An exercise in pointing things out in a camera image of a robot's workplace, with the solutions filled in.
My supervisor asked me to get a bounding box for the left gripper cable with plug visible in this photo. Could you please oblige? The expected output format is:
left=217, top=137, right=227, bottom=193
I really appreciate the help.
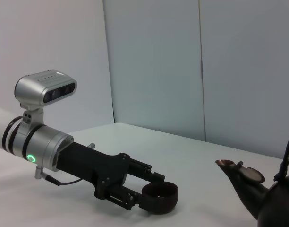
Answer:
left=34, top=165, right=83, bottom=186

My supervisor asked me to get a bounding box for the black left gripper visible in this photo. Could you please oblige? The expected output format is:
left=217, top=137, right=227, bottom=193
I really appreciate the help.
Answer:
left=56, top=141, right=166, bottom=211

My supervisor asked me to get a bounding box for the dark brown teacup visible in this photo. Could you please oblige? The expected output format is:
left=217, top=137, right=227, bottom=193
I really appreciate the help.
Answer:
left=141, top=182, right=179, bottom=215

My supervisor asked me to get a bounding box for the black round teapot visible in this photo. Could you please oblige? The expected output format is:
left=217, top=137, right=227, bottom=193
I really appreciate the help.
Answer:
left=215, top=127, right=289, bottom=227

